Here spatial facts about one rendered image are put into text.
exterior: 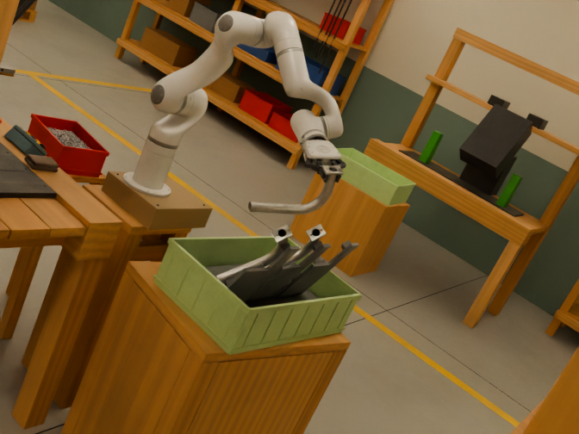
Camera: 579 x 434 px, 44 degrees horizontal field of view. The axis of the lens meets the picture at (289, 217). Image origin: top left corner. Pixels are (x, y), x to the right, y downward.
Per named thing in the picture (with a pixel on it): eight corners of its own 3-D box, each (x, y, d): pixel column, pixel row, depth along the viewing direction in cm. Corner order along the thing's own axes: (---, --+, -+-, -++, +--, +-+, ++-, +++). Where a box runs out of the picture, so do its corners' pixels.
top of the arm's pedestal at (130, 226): (141, 194, 302) (145, 185, 301) (189, 232, 286) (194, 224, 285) (78, 193, 276) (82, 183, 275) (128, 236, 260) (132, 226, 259)
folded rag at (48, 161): (31, 170, 255) (34, 162, 254) (23, 159, 260) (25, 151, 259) (58, 172, 262) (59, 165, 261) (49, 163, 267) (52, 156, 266)
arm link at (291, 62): (320, 55, 241) (342, 140, 235) (274, 62, 238) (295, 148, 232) (326, 43, 232) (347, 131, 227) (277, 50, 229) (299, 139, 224)
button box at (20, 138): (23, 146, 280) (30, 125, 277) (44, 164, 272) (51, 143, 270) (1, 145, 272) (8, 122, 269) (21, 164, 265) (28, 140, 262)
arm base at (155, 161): (146, 173, 290) (161, 132, 284) (179, 195, 282) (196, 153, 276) (112, 175, 273) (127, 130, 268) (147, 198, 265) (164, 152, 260)
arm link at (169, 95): (184, 122, 272) (151, 117, 259) (173, 96, 276) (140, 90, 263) (272, 36, 246) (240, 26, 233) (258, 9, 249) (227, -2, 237)
